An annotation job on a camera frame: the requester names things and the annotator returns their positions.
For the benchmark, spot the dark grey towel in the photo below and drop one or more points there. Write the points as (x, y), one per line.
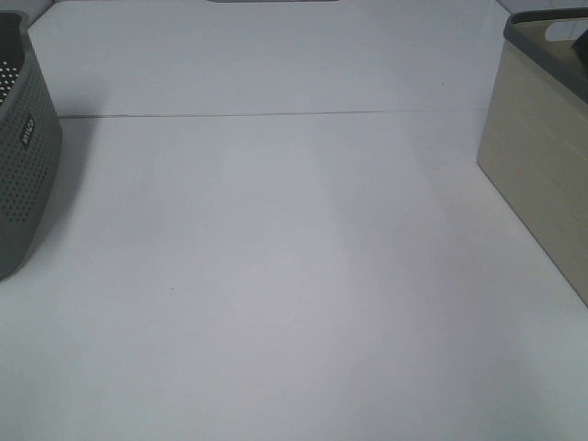
(580, 46)

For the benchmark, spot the grey perforated plastic basket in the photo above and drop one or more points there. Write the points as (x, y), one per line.
(31, 141)

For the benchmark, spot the beige bin with grey rim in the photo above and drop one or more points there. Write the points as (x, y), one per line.
(534, 143)

